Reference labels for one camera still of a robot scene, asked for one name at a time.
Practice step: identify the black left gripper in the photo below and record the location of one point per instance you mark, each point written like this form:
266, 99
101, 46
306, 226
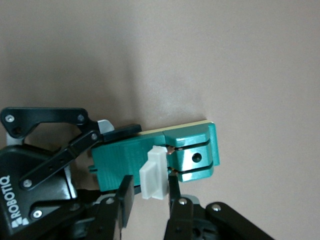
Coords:
15, 170

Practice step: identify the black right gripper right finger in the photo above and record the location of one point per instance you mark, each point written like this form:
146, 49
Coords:
175, 190

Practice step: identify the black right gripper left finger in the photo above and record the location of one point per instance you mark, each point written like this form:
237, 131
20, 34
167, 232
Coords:
126, 197

